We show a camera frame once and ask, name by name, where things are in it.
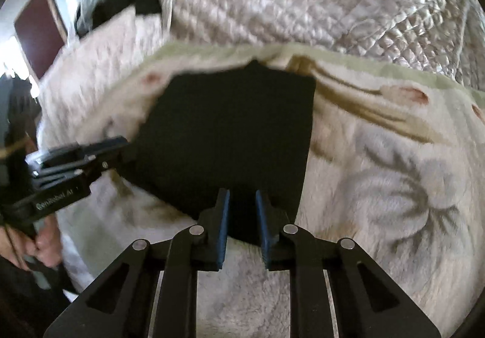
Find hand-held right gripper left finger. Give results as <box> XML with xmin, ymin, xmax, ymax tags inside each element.
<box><xmin>43</xmin><ymin>188</ymin><xmax>231</xmax><ymax>338</ymax></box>

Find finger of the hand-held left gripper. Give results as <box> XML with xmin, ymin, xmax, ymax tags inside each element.
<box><xmin>38</xmin><ymin>136</ymin><xmax>129</xmax><ymax>166</ymax></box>
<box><xmin>31</xmin><ymin>156</ymin><xmax>127</xmax><ymax>189</ymax></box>

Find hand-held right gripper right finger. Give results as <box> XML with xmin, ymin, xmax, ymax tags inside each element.
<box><xmin>255</xmin><ymin>190</ymin><xmax>442</xmax><ymax>338</ymax></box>

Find black pants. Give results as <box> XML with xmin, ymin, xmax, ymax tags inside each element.
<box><xmin>117</xmin><ymin>59</ymin><xmax>317</xmax><ymax>248</ymax></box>

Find person's left hand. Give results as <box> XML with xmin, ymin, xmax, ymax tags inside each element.
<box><xmin>5</xmin><ymin>217</ymin><xmax>64</xmax><ymax>271</ymax></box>

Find dark red wooden door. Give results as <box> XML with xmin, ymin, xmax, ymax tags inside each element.
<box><xmin>14</xmin><ymin>0</ymin><xmax>69</xmax><ymax>83</ymax></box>

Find floral cream fleece blanket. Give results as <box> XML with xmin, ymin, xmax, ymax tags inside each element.
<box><xmin>37</xmin><ymin>40</ymin><xmax>485</xmax><ymax>338</ymax></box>

